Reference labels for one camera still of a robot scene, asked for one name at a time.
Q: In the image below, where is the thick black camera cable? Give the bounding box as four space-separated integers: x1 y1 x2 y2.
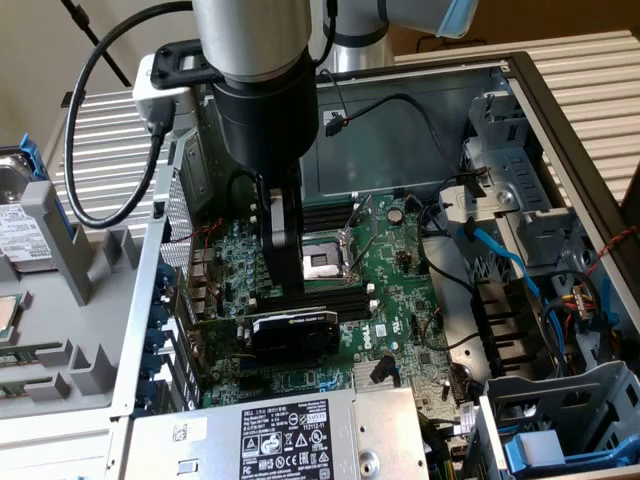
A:
64 0 197 230

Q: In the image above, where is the grey parts rack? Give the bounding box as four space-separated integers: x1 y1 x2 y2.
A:
0 179 147 422

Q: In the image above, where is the blue disk caddy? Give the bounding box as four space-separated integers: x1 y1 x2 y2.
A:
501 428 640 475
17 132 77 242

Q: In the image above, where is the thin black wire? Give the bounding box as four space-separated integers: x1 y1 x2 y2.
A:
418 199 482 352

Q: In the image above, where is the CPU socket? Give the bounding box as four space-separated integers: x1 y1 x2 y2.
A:
302 226 365 295

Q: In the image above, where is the CPU chip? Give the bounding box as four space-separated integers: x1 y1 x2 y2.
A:
0 293 25 347

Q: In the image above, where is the red black twisted wire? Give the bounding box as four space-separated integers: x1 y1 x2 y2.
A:
162 216 227 302
583 223 640 280

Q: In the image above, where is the black RAM slot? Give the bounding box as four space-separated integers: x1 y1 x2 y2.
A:
259 293 377 315
304 284 377 307
302 204 359 222
302 197 359 215
302 218 359 238
249 301 377 321
302 211 359 230

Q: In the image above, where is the silver hard disk drive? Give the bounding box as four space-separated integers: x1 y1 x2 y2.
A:
0 154 57 275

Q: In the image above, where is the silver power supply unit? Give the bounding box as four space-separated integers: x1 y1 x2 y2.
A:
117 383 432 480

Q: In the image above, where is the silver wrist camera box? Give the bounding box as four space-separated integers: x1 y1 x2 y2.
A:
132 53 201 135

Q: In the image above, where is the black wire with connector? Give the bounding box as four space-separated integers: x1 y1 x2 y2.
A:
318 66 495 200

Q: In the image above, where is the silver chipset heatsink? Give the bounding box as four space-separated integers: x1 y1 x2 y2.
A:
351 358 402 390

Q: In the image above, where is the coloured power wire bundle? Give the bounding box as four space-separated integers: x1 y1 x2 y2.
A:
541 268 617 372

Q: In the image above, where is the metal socket cover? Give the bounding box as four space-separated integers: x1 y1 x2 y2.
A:
342 192 382 275

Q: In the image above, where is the green RAM stick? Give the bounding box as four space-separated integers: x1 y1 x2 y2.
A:
0 376 57 400
0 341 65 367

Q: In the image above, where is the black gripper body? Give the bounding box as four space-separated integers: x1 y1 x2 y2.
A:
210 69 319 176

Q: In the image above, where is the metal disk bay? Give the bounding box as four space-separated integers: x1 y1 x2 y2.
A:
463 91 582 267

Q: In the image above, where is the grey disk bay cage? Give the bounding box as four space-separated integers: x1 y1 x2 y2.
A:
478 359 640 480

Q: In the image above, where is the black plastic air duct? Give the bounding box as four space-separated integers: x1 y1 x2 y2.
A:
471 278 545 377

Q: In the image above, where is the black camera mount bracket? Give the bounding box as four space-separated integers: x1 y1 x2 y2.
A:
151 42 221 92

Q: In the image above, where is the green motherboard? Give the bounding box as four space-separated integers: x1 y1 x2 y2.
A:
187 192 481 437

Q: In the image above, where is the black tripod stand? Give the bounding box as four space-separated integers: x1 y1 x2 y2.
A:
59 0 134 89

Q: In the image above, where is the open PC case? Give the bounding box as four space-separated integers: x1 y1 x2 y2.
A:
107 49 640 480

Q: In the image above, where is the blue data wire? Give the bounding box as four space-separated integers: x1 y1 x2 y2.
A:
456 218 542 302

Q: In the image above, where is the Nvidia graphics card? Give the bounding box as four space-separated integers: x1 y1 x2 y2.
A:
177 299 341 384

